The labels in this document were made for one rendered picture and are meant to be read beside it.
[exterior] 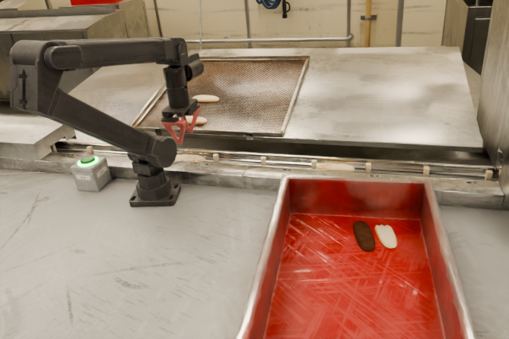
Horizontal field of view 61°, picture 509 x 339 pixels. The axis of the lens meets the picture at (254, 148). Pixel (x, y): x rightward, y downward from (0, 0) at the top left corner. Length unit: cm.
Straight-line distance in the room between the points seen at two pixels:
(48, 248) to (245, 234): 45
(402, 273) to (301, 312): 22
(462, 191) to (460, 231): 11
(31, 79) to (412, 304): 77
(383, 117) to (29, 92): 92
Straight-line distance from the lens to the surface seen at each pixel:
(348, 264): 91
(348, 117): 132
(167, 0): 533
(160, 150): 108
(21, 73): 88
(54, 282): 102
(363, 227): 99
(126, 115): 176
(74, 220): 118
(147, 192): 113
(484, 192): 110
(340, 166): 115
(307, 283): 87
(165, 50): 109
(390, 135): 125
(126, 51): 100
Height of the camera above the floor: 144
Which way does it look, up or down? 27 degrees down
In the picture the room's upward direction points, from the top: 5 degrees counter-clockwise
